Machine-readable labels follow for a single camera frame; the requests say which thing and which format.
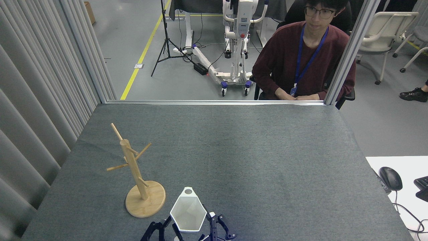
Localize black power box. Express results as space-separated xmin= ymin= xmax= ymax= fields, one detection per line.
xmin=193 ymin=63 xmax=209 ymax=76

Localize wooden cup rack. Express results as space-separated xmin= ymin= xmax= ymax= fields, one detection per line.
xmin=106 ymin=123 xmax=166 ymax=219

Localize white stand on wheels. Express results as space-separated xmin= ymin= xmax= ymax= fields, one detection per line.
xmin=192 ymin=0 xmax=270 ymax=97

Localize grey seat white chair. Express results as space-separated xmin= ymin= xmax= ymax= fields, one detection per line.
xmin=392 ymin=0 xmax=428 ymax=73

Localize white side table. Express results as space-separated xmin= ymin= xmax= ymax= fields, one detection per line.
xmin=365 ymin=156 xmax=428 ymax=241

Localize grey pleated curtain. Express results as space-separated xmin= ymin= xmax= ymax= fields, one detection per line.
xmin=0 ymin=0 xmax=101 ymax=241

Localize black tripod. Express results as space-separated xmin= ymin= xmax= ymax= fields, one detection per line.
xmin=150 ymin=0 xmax=194 ymax=77

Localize black computer mouse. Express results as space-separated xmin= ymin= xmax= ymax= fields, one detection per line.
xmin=379 ymin=166 xmax=403 ymax=191

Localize dark grey felt table cover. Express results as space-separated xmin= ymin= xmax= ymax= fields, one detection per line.
xmin=21 ymin=103 xmax=415 ymax=241

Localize silver frame rail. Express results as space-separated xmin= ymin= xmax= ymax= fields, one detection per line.
xmin=106 ymin=100 xmax=326 ymax=106

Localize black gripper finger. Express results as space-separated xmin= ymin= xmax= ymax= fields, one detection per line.
xmin=200 ymin=212 xmax=238 ymax=241
xmin=140 ymin=217 xmax=184 ymax=241

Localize person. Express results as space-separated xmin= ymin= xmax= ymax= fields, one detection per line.
xmin=251 ymin=0 xmax=356 ymax=101

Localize black-rimmed glasses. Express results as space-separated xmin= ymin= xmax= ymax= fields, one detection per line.
xmin=304 ymin=6 xmax=337 ymax=19

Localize white hexagonal cup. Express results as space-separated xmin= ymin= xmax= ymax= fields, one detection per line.
xmin=170 ymin=187 xmax=208 ymax=233

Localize blue lanyard with badge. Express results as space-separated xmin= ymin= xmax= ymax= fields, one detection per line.
xmin=290 ymin=23 xmax=330 ymax=97

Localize white armchair on wheels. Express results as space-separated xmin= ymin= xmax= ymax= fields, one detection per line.
xmin=355 ymin=12 xmax=419 ymax=85

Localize black mouse cable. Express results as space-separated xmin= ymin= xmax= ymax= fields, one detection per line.
xmin=391 ymin=190 xmax=428 ymax=235

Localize black keyboard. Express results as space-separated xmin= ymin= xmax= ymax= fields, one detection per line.
xmin=414 ymin=176 xmax=428 ymax=203

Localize person's right hand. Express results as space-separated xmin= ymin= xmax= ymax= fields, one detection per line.
xmin=275 ymin=88 xmax=295 ymax=101

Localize cardboard box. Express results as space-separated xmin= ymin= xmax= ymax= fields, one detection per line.
xmin=84 ymin=1 xmax=97 ymax=25

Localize person's foot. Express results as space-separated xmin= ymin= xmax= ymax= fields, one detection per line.
xmin=399 ymin=79 xmax=428 ymax=103

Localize desk with white legs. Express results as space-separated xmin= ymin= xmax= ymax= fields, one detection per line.
xmin=169 ymin=0 xmax=288 ymax=56

